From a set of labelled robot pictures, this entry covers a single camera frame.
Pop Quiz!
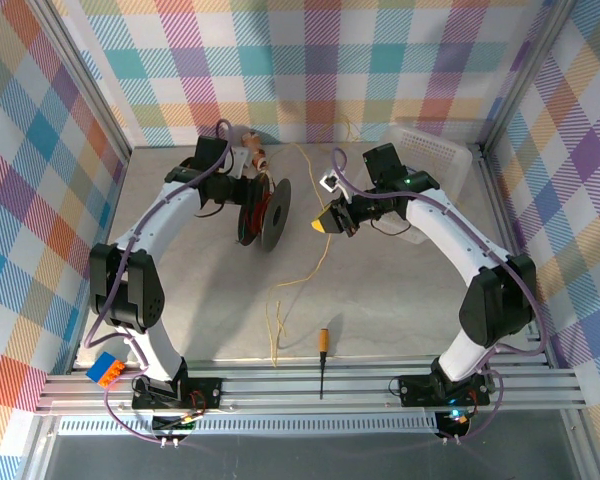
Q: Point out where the black cable spool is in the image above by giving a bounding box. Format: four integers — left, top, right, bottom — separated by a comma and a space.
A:
237, 172, 292, 251

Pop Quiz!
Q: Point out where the yellow cable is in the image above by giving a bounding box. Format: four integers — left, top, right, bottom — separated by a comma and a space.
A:
264, 114, 361, 369

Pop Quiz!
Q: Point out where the white perforated plastic basket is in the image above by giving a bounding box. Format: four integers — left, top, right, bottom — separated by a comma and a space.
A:
362, 117, 474, 246

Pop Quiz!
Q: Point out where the blue orange toy brick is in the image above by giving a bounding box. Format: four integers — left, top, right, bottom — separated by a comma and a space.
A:
85, 351, 127, 389

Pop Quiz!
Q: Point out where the black controller board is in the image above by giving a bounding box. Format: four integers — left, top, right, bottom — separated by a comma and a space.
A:
437, 407, 474, 446
152, 409, 199, 449

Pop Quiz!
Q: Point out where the red cable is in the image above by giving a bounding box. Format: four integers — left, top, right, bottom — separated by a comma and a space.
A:
248, 172, 277, 237

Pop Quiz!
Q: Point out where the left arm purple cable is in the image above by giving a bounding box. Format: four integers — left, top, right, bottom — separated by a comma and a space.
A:
82, 118, 234, 444

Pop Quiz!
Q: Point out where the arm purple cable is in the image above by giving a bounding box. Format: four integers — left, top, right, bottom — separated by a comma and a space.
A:
329, 147, 549, 444
82, 118, 234, 444

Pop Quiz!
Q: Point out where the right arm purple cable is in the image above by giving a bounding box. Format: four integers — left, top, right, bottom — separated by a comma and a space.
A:
329, 147, 549, 444

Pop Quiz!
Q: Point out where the orange handled screwdriver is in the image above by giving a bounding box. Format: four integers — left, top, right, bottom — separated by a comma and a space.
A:
318, 328, 330, 400

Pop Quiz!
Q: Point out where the aluminium side rail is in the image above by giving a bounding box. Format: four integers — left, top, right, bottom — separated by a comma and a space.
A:
68, 147, 133, 375
474, 144, 554, 369

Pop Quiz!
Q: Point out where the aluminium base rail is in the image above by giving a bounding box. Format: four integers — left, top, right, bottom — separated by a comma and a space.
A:
34, 353, 589, 416

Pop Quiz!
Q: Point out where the aluminium frame post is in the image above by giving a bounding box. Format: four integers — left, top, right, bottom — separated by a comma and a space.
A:
482, 0, 579, 151
27, 0, 133, 156

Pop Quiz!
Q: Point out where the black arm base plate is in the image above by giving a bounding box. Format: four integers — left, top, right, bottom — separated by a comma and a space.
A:
397, 373, 491, 407
131, 377, 224, 411

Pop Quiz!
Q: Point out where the white slotted cable duct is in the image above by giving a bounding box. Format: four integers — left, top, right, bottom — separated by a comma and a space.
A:
57, 412, 441, 437

